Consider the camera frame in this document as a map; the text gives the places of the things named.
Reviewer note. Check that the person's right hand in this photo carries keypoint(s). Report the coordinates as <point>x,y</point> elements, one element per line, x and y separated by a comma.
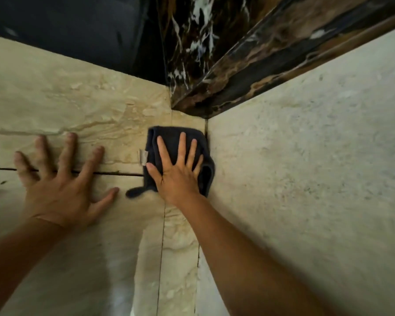
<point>177,184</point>

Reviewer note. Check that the person's left hand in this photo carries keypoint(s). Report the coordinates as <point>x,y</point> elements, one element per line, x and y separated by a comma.
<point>57,197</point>

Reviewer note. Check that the person's left thumb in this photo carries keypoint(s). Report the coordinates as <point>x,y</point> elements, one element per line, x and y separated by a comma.
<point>103,202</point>

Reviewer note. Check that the person's right middle finger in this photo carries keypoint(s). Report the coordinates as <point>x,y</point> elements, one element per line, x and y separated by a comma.
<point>182,148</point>

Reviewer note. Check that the person's left middle finger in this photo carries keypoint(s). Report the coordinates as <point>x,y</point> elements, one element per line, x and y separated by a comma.
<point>69,153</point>

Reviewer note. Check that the person's right thumb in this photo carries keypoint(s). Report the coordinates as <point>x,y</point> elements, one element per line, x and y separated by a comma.
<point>154,176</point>

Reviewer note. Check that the person's right little finger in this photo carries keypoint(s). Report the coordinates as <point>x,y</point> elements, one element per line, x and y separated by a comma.
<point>198,164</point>

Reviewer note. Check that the person's left little finger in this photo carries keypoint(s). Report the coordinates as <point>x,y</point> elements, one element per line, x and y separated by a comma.
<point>23,167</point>

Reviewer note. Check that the dark blue cleaning cloth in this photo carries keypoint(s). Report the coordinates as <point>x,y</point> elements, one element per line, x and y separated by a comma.
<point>176,154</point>

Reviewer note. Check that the person's right forearm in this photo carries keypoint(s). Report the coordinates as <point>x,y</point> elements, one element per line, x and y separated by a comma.
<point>247,263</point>

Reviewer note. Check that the person's left forearm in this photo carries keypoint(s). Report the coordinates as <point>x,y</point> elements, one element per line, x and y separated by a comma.
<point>21,256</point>

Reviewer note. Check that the dark marble ledge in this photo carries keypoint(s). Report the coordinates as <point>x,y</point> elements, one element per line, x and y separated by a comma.
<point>266,49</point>

